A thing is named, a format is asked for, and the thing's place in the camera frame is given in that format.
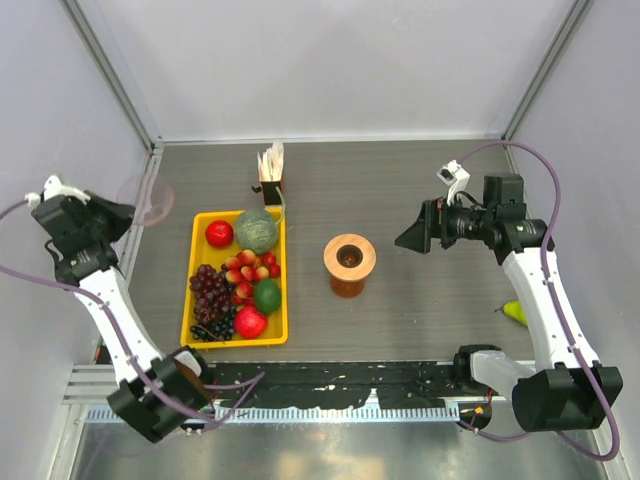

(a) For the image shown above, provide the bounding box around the round wooden dripper stand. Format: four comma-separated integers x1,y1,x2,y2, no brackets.
323,234,377,282

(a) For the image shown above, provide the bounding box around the green netted melon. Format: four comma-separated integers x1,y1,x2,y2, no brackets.
234,209,278,255

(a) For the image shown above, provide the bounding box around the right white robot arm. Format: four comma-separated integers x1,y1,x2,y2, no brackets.
395,164,623,432

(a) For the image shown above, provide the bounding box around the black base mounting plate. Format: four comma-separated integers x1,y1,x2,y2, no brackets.
210,361,488,410

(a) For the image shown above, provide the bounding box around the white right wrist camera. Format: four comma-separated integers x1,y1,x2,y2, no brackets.
437,160,470,206

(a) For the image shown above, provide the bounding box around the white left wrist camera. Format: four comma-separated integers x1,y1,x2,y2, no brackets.
24,174,91,210

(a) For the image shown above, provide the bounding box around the red apple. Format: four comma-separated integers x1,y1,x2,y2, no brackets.
205,220,234,249
234,306,268,339

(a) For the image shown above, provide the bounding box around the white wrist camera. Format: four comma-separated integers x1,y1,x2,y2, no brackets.
24,174,91,210
437,160,470,206

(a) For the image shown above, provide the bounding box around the dark filter holder box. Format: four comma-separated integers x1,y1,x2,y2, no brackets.
251,173,284,207

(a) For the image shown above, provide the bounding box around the green lime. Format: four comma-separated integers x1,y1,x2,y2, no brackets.
253,279,282,316

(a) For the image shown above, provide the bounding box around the red apple front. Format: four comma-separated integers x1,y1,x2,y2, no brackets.
234,306,268,339

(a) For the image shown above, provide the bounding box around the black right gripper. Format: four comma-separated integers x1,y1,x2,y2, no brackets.
396,190,496,253

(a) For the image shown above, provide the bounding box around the green pear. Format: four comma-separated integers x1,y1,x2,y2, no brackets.
496,300,528,327

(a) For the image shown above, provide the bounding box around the dark purple grape bunch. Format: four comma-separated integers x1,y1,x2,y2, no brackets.
189,264,237,342

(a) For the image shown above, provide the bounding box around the white perforated cable rail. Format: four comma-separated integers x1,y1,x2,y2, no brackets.
85,403,461,424

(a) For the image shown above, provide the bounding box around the red apple back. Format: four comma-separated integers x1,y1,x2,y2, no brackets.
205,220,234,249

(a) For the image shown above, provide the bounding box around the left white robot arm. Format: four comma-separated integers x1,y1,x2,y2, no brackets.
26,191,214,443

